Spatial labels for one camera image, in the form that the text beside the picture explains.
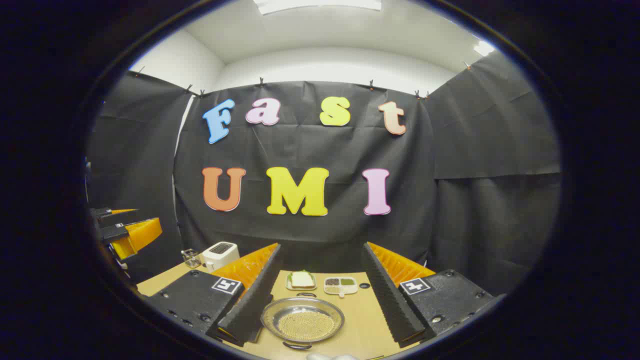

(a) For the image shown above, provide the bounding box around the stainless steel pot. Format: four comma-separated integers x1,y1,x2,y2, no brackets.
260,291,346,351

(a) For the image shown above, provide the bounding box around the white divided bean tray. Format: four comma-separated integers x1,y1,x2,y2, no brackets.
323,276,359,299

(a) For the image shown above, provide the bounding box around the small glass cup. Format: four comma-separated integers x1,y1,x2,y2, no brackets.
181,248,203,269

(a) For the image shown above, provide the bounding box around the pale rectangular sandwich plate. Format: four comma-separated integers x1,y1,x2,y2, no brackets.
285,270,317,291

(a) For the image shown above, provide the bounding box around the pile of soybeans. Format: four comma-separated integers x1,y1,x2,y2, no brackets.
277,311,335,342

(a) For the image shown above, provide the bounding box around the large ceiling light panel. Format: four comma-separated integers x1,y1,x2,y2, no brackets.
252,0,383,16

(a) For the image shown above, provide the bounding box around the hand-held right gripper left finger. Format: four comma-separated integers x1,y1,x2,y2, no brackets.
145,242,282,347

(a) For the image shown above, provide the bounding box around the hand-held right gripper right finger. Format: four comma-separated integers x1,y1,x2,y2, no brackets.
361,242,506,349

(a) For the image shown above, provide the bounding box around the white toaster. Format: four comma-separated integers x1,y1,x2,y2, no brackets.
202,241,241,273

